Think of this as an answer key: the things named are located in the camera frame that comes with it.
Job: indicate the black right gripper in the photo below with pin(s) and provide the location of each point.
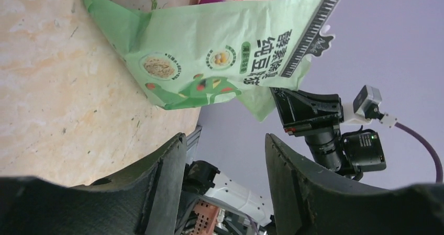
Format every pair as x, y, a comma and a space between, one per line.
317, 118

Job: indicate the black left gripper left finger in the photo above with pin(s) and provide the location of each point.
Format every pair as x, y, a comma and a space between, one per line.
142, 198

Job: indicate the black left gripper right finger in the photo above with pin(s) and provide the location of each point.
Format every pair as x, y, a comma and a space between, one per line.
310, 199

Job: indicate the green cat litter bag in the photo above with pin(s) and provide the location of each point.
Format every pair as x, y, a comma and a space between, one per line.
198, 55

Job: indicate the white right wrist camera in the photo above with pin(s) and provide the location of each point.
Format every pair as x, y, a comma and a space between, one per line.
365, 108

